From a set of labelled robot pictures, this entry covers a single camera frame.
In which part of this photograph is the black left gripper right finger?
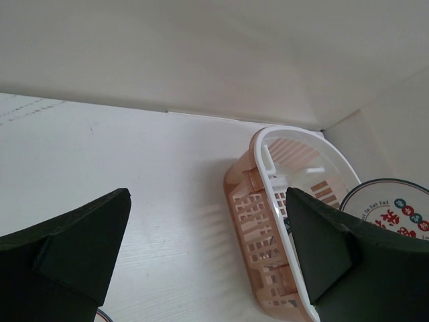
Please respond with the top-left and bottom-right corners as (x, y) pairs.
(286, 188), (428, 321)

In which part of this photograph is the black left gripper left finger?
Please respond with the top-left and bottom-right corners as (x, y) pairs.
(1, 188), (131, 321)

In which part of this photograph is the red lettered white plate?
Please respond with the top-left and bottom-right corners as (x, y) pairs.
(340, 178), (428, 241)

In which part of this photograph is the orange sunburst white plate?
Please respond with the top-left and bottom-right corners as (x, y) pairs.
(94, 309), (113, 322)

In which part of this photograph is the green rimmed white plate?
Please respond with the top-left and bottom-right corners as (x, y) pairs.
(284, 217), (291, 235)

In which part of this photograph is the white pink dish rack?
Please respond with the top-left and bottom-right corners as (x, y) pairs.
(223, 126), (360, 321)

